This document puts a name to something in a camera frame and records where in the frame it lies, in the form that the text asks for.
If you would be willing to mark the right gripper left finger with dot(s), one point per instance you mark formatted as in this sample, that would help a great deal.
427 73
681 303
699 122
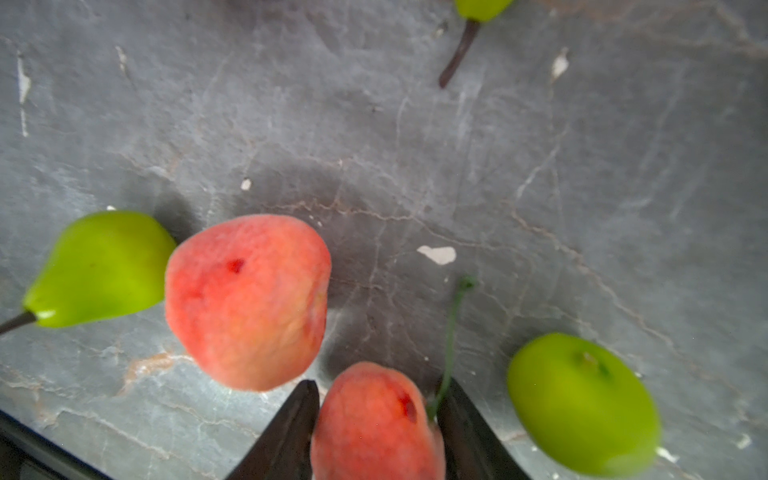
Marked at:
283 449

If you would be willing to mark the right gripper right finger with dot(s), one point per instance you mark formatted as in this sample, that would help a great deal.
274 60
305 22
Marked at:
473 451

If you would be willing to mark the peach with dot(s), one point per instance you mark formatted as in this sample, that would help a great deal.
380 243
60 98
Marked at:
247 298
375 423

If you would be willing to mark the green apple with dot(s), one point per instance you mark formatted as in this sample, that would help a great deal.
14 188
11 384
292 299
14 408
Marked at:
583 407

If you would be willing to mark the peach bottom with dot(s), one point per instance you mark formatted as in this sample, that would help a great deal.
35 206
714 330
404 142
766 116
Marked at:
247 298

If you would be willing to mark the green pear lower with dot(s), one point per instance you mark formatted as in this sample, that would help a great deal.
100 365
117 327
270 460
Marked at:
102 266

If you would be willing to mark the green pear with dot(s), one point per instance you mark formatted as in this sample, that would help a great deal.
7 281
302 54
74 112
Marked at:
475 13
102 266

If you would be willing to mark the green pear left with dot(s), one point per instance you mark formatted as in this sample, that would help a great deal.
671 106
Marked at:
475 13

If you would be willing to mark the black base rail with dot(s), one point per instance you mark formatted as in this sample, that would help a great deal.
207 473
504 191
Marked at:
26 454

